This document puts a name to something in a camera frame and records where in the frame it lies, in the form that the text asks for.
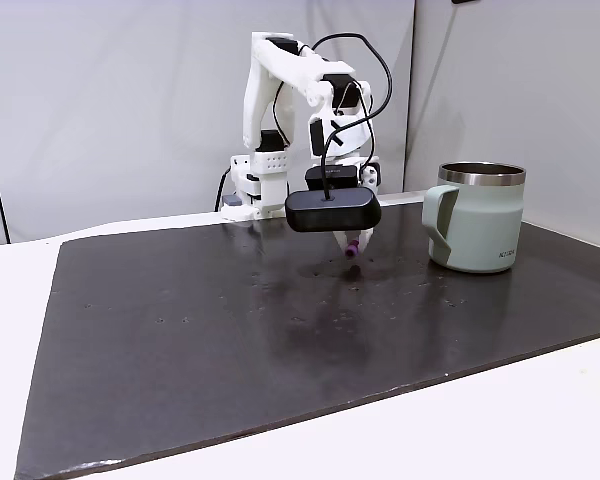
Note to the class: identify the purple pen grip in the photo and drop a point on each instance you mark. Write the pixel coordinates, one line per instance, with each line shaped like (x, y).
(352, 249)

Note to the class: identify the pale green steel-rimmed mug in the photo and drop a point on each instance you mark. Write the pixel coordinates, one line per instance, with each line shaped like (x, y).
(480, 230)

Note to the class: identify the dark brown table mat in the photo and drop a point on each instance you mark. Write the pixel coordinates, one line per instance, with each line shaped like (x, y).
(230, 350)

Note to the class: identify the black oval camera box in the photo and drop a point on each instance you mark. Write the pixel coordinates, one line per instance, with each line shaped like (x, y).
(332, 212)

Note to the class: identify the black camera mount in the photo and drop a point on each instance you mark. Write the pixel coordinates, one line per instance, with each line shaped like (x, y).
(337, 176)

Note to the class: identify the black object on wall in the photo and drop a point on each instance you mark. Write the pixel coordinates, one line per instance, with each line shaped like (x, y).
(466, 1)

